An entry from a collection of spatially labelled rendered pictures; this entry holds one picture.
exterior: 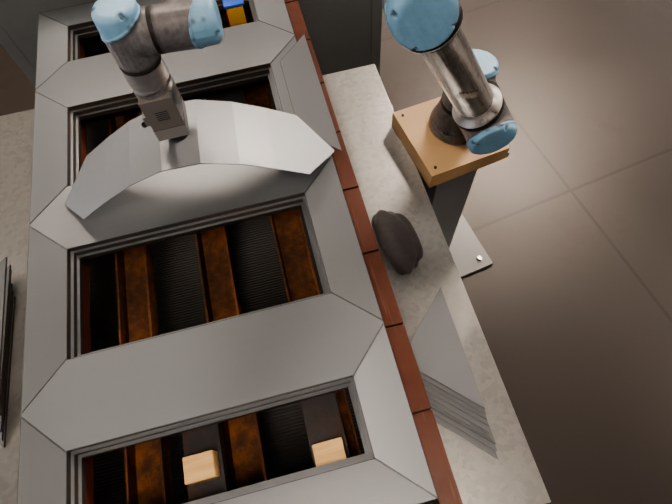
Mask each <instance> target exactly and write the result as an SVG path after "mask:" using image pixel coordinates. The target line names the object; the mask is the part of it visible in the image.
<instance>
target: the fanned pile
mask: <svg viewBox="0 0 672 504"><path fill-rule="evenodd" d="M410 344H411V347H412V350H413V353H414V356H415V359H416V362H417V365H418V369H419V372H420V375H421V378H422V381H423V384H424V387H425V390H426V393H427V396H428V399H429V402H430V405H431V408H430V409H431V410H432V411H433V414H434V417H435V420H436V423H438V424H440V425H441V426H443V427H445V428H446V429H448V430H450V431H451V432H453V433H455V434H456V435H458V436H460V437H461V438H463V439H465V440H467V441H468V442H470V443H472V444H473V445H475V446H477V447H478V448H480V449H482V450H483V451H485V452H487V453H488V454H490V455H492V456H493V457H495V458H497V459H498V457H497V454H496V451H497V449H496V446H495V444H496V442H495V439H494V437H493V434H492V432H491V429H490V426H489V424H488V421H487V418H486V415H485V414H486V412H485V410H484V409H485V406H484V403H483V401H482V398H481V395H480V392H479V390H478V387H477V384H476V382H475V379H474V376H473V373H472V371H471V368H470V365H469V363H468V360H467V357H466V354H465V352H464V349H463V346H462V344H461V341H460V338H459V335H458V333H457V330H456V327H455V325H454V322H453V319H452V316H451V314H450V311H449V308H448V306H447V303H446V300H445V298H444V295H443V292H442V289H441V287H440V289H439V291H438V293H437V294H436V296H435V298H434V300H433V302H432V303H431V305H430V307H429V309H428V311H427V313H426V314H425V316H424V318H423V320H422V322H421V323H420V325H419V327H418V329H417V331H416V332H415V334H414V336H413V338H412V340H411V341H410Z"/></svg>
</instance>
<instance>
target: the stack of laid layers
mask: <svg viewBox="0 0 672 504"><path fill-rule="evenodd" d="M99 35H100V33H99V31H98V29H97V27H96V26H95V24H94V22H93V21H91V22H86V23H81V24H76V25H72V26H68V61H72V60H77V59H80V39H85V38H89V37H94V36H99ZM296 42H297V41H296V37H295V36H294V37H293V38H292V39H291V40H290V42H289V43H288V44H287V45H286V46H285V47H284V48H283V50H282V51H281V52H280V53H279V54H278V55H277V56H276V58H275V59H274V60H273V61H272V62H271V63H269V64H264V65H260V66H255V67H250V68H246V69H241V70H237V71H232V72H228V73H223V74H219V75H214V76H209V77H205V78H200V79H196V80H191V81H187V82H182V83H177V84H176V86H177V88H178V90H179V92H180V94H181V96H182V98H184V97H189V96H193V95H198V94H202V93H207V92H211V91H216V90H220V89H225V88H229V87H234V86H239V85H243V84H248V83H252V82H257V81H261V80H266V79H269V83H270V87H271V91H272V95H273V98H274V102H275V106H276V110H277V111H281V112H285V113H290V114H294V111H293V108H292V104H291V100H290V97H289V93H288V90H287V86H286V82H285V79H284V75H283V72H282V68H281V64H280V61H281V60H282V58H283V57H284V56H285V55H286V54H287V53H288V52H289V50H290V49H291V48H292V47H293V46H294V45H295V43H296ZM68 61H67V62H68ZM135 108H139V106H138V99H137V96H136V95H135V94H134V93H132V94H127V95H123V96H118V97H114V98H109V99H104V100H100V101H95V102H91V103H86V104H82V105H77V106H73V107H68V185H67V186H66V187H65V188H64V189H63V190H62V191H61V192H60V194H59V195H58V196H57V197H56V198H55V199H54V200H53V201H52V202H51V203H50V204H49V205H48V206H47V207H46V208H45V209H44V210H43V211H42V212H41V213H40V214H39V215H38V216H37V217H36V218H35V219H34V220H33V221H32V222H31V223H30V225H29V226H30V227H31V228H33V229H34V230H36V231H38V232H39V233H41V234H42V235H44V236H46V237H47V238H49V239H50V240H52V241H54V242H55V243H57V244H58V245H60V246H62V247H63V248H65V249H66V250H67V359H66V360H68V359H72V358H76V357H80V356H84V355H88V354H91V353H95V352H99V351H103V350H107V349H111V348H115V347H119V346H123V345H127V344H131V343H135V342H139V341H143V340H147V339H151V338H155V337H159V336H163V335H167V334H171V333H174V332H178V331H182V330H186V329H190V328H194V327H198V326H202V325H206V324H210V323H214V322H218V321H222V320H226V319H230V318H234V317H238V316H242V315H246V314H250V313H254V312H258V311H261V310H265V309H269V308H273V307H277V306H281V305H285V304H289V303H293V302H297V301H301V300H305V299H309V298H313V297H317V296H321V295H325V294H329V293H332V292H330V288H329V284H328V281H327V277H326V273H325V269H324V266H323V262H322V258H321V254H320V251H319V247H318V243H317V239H316V236H315V232H314V228H313V224H312V221H311V217H310V213H309V209H308V206H307V202H306V198H305V194H304V193H305V192H306V190H307V189H308V188H309V186H310V185H311V184H312V182H313V181H314V179H315V178H316V177H317V175H318V174H319V173H320V171H321V170H322V168H323V167H324V166H325V164H326V163H327V162H328V160H329V159H330V157H331V156H332V154H331V155H330V156H329V157H328V158H327V159H326V160H325V161H324V162H323V163H322V164H320V165H319V166H318V167H317V168H316V169H315V170H314V171H313V172H312V173H311V174H310V175H309V174H302V173H296V172H291V171H285V170H279V169H272V168H264V167H256V166H248V165H239V164H198V165H192V166H187V167H182V168H177V169H172V170H167V171H162V172H159V173H157V174H155V175H153V176H151V177H149V178H147V179H144V180H142V181H140V182H138V183H136V184H134V185H132V186H130V187H128V188H127V189H125V190H124V191H122V192H121V193H119V194H118V195H116V196H115V197H113V198H112V199H110V200H109V201H107V202H106V203H105V204H103V205H102V206H101V207H100V208H98V209H97V210H96V211H94V212H93V213H92V214H91V215H89V216H88V217H87V218H86V219H84V220H83V219H82V218H81V217H80V216H78V215H77V214H76V213H74V212H73V211H72V210H71V209H69V208H68V207H67V206H66V205H65V202H66V200H67V198H68V195H69V193H70V191H71V189H72V186H73V184H74V182H75V180H76V178H77V175H78V173H79V171H80V169H81V120H85V119H89V118H94V117H98V116H103V115H108V114H112V113H117V112H121V111H126V110H130V109H135ZM298 208H302V211H303V215H304V219H305V223H306V227H307V231H308V234H309V238H310V242H311V246H312V250H313V254H314V258H315V262H316V266H317V269H318V273H319V277H320V281H321V285H322V289H323V294H319V295H315V296H312V297H308V298H304V299H300V300H296V301H292V302H288V303H284V304H280V305H276V306H272V307H268V308H264V309H260V310H256V311H252V312H248V313H244V314H240V315H236V316H232V317H228V318H224V319H221V320H217V321H213V322H209V323H205V324H201V325H197V326H193V327H189V328H185V329H181V330H177V331H173V332H169V333H165V334H161V335H157V336H153V337H149V338H145V339H141V340H137V341H133V342H130V343H126V344H122V345H118V346H114V347H110V348H106V349H102V350H98V351H94V352H90V353H86V354H84V323H83V260H86V259H90V258H94V257H98V256H103V255H107V254H111V253H115V252H119V251H123V250H128V249H132V248H136V247H140V246H144V245H148V244H153V243H157V242H161V241H165V240H169V239H173V238H178V237H182V236H186V235H190V234H194V233H198V232H203V231H207V230H211V229H215V228H219V227H223V226H228V225H232V224H236V223H240V222H244V221H248V220H252V219H257V218H261V217H265V216H269V215H273V214H277V213H282V212H286V211H290V210H294V209H298ZM353 376H354V375H353ZM353 376H349V377H345V378H341V379H337V380H334V381H330V382H326V383H322V384H319V385H315V386H311V387H307V388H303V389H300V390H296V391H292V392H288V393H285V394H281V395H277V396H273V397H270V398H266V399H262V400H258V401H254V402H251V403H247V404H243V405H239V406H236V407H232V408H228V409H224V410H221V411H217V412H213V413H209V414H205V415H202V416H198V417H194V418H190V419H187V420H183V421H179V422H175V423H172V424H168V425H164V426H160V427H156V428H153V429H149V430H145V431H141V432H138V433H134V434H130V435H126V436H123V437H119V438H115V439H111V440H107V441H104V442H100V443H96V444H92V445H89V446H85V447H81V448H77V449H73V450H70V451H65V452H66V453H67V504H86V474H85V458H88V457H92V456H96V455H100V454H103V453H107V452H111V451H115V450H118V449H122V448H126V447H130V446H133V445H137V444H141V443H145V442H148V441H152V440H156V439H160V438H163V437H167V436H171V435H175V434H178V433H182V432H186V431H190V430H193V429H197V428H201V427H205V426H208V425H212V424H216V423H220V422H223V421H227V420H231V419H235V418H238V417H242V416H246V415H250V414H253V413H257V412H261V411H265V410H268V409H272V408H276V407H280V406H283V405H287V404H291V403H295V402H298V401H302V400H306V399H310V398H313V397H317V396H321V395H325V394H328V393H332V392H336V391H340V390H343V389H347V388H348V390H349V394H350V398H351V402H352V405H353V409H354V413H355V417H356V421H357V425H358V429H359V433H360V437H361V440H362V444H363V448H364V452H365V453H364V454H361V455H357V456H354V457H350V458H346V459H343V460H339V461H335V462H332V463H328V464H325V465H321V466H317V467H314V468H310V469H307V470H303V471H299V472H296V473H292V474H288V475H285V476H281V477H278V478H274V479H270V480H267V481H263V482H260V483H256V484H252V485H249V486H245V487H241V488H238V489H234V490H231V491H227V492H223V493H220V494H216V495H213V496H209V497H205V498H202V499H198V500H194V501H191V502H187V503H184V504H212V503H215V502H219V501H222V500H226V499H230V498H233V497H237V496H240V495H244V494H248V493H251V492H255V491H258V490H262V489H266V488H269V487H273V486H276V485H280V484H284V483H287V482H291V481H294V480H298V479H302V478H305V477H309V476H312V475H316V474H320V473H323V472H327V471H330V470H334V469H338V468H341V467H345V466H348V465H352V464H356V463H359V462H363V461H366V460H370V459H374V455H373V451H372V447H371V443H370V439H369V436H368V432H367V428H366V424H365V421H364V417H363V413H362V409H361V405H360V402H359V398H358V394H357V390H356V387H355V383H354V379H353Z"/></svg>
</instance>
